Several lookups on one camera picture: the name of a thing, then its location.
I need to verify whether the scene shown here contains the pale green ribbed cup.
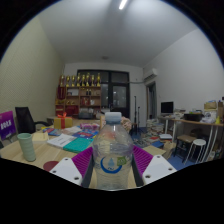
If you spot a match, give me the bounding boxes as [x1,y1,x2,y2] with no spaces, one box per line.
[17,132,37,163]

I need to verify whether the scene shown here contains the white book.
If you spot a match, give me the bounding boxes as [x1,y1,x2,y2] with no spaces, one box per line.
[46,133,77,149]

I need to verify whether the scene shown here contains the flat round red coaster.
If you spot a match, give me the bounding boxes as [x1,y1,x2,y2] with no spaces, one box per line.
[42,160,60,173]

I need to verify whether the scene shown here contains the pink packet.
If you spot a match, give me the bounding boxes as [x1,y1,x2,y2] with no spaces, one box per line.
[79,122,100,132]

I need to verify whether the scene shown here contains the black computer monitor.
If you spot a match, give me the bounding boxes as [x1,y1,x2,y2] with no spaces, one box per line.
[160,101,175,116]

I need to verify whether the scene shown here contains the black microphone stand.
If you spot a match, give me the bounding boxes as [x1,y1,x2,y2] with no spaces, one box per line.
[133,95,143,136]

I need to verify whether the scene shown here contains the low wooden bench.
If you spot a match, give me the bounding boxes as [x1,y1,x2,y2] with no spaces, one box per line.
[143,144,166,157]

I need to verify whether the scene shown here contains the black office chair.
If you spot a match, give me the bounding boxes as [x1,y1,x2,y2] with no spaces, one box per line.
[14,106,51,135]

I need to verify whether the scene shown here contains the long wooden side desk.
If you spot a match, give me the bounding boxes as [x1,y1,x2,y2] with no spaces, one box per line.
[158,114,224,161]

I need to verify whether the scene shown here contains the wooden stool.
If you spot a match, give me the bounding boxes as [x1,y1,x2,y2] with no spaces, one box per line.
[176,134,198,152]

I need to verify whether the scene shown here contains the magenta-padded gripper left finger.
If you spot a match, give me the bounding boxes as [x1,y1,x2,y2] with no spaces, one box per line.
[49,146,95,189]

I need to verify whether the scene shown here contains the white wall air conditioner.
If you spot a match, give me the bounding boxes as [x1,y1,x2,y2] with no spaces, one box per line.
[143,68,159,83]

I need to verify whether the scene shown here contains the small yellow notepad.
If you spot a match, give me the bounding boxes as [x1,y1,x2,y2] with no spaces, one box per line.
[32,132,50,144]

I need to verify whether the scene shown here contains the brown paper bag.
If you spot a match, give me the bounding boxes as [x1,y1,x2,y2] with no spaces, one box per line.
[163,141,178,159]

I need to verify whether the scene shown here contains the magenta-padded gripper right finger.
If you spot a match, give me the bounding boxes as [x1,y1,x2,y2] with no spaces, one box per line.
[132,144,178,188]

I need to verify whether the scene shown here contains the dark glass door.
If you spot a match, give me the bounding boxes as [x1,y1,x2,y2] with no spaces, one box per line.
[76,69,131,119]

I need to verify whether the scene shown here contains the clear plastic water bottle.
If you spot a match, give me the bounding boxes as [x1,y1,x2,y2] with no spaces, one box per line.
[91,111,135,192]

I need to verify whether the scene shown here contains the white round stool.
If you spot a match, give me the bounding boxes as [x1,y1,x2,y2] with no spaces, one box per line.
[183,138,208,165]

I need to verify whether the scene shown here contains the teal book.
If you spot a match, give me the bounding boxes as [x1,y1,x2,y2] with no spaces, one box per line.
[62,136,94,154]

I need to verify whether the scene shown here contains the wooden shelf unit with trophies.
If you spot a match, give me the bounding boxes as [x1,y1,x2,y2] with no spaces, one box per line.
[54,72,102,118]

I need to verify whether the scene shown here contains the blue printed book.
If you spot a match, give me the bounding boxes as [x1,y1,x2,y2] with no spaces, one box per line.
[71,129,99,140]

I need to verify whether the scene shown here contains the yellow gift box red ribbon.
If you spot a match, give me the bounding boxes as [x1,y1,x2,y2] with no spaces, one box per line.
[53,112,74,130]

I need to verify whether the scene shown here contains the pink flowers in white pot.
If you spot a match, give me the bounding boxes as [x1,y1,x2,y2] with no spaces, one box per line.
[120,116,134,134]

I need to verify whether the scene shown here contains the pile of books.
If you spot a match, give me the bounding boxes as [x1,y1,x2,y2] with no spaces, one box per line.
[145,118,164,138]

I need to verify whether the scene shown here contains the orange upright card box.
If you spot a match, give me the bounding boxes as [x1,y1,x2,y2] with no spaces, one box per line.
[99,114,106,129]

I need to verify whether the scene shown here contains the purple sign board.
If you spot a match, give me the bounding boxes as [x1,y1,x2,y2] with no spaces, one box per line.
[0,110,17,141]

